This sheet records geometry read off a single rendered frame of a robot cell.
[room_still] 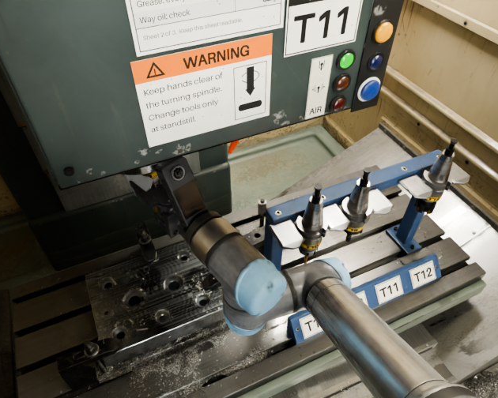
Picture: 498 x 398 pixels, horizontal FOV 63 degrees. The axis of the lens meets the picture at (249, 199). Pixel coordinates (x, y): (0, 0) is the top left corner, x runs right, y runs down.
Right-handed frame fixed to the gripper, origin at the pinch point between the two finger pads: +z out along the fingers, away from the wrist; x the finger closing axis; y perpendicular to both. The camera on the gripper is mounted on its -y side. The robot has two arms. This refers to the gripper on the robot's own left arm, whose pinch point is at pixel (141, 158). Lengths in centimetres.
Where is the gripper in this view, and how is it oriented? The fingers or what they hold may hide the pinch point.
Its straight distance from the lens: 77.5
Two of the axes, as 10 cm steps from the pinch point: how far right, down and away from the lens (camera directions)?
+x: 7.6, -4.7, 4.5
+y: -0.3, 6.6, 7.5
